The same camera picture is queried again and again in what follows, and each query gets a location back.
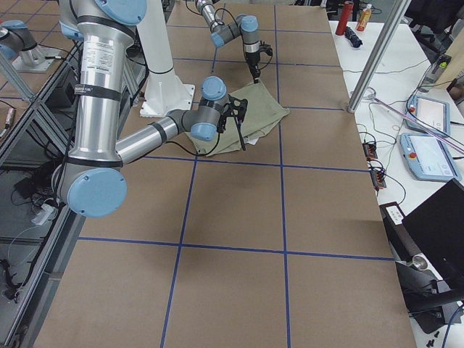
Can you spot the black monitor on arm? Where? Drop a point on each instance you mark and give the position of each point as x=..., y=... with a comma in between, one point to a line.
x=429, y=246

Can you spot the folded dark blue umbrella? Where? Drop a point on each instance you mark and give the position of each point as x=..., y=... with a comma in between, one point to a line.
x=352, y=37

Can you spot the orange drink bottle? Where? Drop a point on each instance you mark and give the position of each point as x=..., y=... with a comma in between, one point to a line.
x=364, y=18

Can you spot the red cylindrical bottle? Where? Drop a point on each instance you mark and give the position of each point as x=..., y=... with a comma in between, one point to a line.
x=344, y=17

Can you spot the white paper price tag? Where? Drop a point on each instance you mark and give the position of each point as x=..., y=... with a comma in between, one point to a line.
x=252, y=141

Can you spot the white reacher grabber stick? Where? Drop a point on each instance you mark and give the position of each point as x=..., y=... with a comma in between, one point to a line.
x=429, y=129

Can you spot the far teach pendant tablet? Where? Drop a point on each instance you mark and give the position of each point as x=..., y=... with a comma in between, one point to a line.
x=431, y=111

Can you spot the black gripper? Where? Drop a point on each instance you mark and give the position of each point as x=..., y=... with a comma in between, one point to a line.
x=238, y=127
x=251, y=59

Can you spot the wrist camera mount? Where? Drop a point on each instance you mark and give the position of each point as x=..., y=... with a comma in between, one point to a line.
x=237, y=108
x=266, y=48

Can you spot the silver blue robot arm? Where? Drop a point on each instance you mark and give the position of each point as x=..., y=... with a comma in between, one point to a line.
x=243, y=26
x=91, y=183

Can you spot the teach pendant tablet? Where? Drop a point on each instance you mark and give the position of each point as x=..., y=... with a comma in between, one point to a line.
x=428, y=158
x=431, y=111

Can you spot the aluminium frame post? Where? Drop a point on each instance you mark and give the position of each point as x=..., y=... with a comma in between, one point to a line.
x=385, y=36

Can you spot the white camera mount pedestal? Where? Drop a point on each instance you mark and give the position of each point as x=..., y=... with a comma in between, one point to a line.
x=164, y=89

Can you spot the near teach pendant tablet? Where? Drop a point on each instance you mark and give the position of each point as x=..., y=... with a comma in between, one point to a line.
x=428, y=158

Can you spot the orange electronics board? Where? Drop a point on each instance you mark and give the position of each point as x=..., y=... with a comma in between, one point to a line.
x=369, y=149

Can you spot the olive green long-sleeve shirt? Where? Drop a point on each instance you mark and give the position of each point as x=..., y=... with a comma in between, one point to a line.
x=262, y=115

